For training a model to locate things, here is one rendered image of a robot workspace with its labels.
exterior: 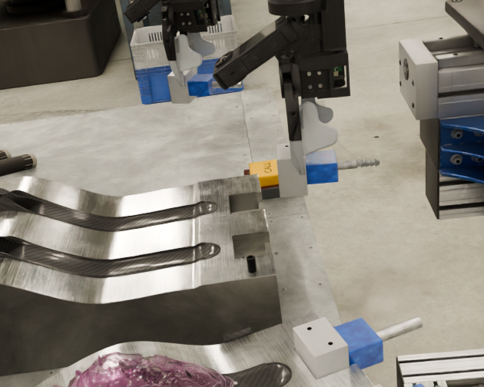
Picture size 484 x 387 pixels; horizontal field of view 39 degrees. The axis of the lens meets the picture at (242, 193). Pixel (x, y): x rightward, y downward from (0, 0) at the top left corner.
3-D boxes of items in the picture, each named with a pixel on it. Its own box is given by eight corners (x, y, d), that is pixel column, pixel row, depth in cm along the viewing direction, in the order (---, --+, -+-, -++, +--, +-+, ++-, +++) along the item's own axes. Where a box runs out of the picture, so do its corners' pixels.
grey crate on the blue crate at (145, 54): (237, 38, 427) (234, 14, 420) (240, 57, 390) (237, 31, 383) (139, 51, 428) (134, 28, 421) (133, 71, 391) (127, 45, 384)
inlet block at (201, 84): (247, 94, 127) (243, 65, 125) (239, 104, 123) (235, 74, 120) (182, 94, 131) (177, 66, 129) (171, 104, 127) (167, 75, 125)
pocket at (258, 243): (271, 256, 87) (268, 230, 85) (276, 279, 82) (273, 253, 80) (235, 260, 87) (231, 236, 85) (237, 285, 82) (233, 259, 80)
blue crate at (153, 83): (241, 71, 436) (237, 37, 426) (244, 92, 400) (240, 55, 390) (145, 84, 437) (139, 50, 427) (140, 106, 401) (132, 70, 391)
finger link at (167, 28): (172, 61, 119) (168, 8, 117) (164, 61, 119) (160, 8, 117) (183, 59, 123) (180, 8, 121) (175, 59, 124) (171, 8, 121)
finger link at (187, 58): (200, 88, 120) (197, 34, 118) (170, 88, 122) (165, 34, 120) (207, 86, 123) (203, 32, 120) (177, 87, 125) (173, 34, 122)
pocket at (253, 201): (263, 214, 96) (261, 190, 95) (267, 233, 92) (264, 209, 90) (231, 219, 96) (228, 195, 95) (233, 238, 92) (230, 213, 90)
